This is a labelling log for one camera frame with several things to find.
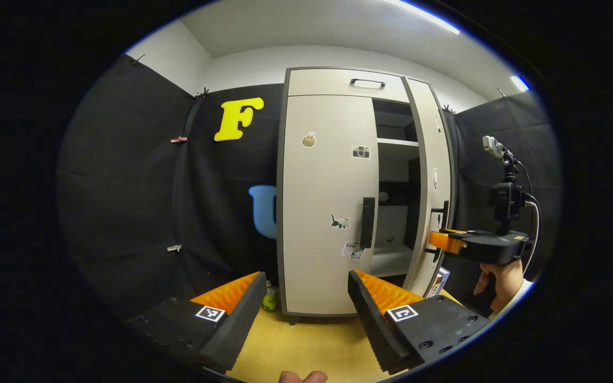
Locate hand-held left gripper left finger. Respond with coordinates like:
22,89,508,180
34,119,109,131
126,271,267,374

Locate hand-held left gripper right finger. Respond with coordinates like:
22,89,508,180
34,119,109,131
347,270,491,374

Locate beige double-door shoe cabinet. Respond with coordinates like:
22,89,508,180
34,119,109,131
276,66,457,325

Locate beige cabinet door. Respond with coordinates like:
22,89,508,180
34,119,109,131
282,95,380,315
402,77,453,298

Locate small white printed box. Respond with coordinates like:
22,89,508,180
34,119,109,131
426,267,451,298

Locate small green bottle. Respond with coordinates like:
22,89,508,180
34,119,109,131
262,280,279,313

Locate black backdrop cloth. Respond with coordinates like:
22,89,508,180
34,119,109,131
56,53,562,320

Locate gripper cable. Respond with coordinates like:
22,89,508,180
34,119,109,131
514,160,542,272

